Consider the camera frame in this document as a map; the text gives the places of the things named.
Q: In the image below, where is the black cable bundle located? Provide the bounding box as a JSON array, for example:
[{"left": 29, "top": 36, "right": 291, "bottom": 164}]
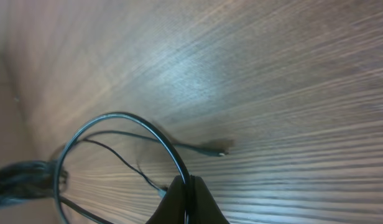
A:
[{"left": 0, "top": 111, "right": 231, "bottom": 224}]

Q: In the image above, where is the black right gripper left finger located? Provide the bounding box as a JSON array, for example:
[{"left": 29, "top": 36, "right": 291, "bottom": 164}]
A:
[{"left": 146, "top": 176, "right": 186, "bottom": 224}]

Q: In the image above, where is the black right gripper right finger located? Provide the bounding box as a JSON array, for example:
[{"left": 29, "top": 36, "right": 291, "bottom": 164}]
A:
[{"left": 190, "top": 175, "right": 229, "bottom": 224}]

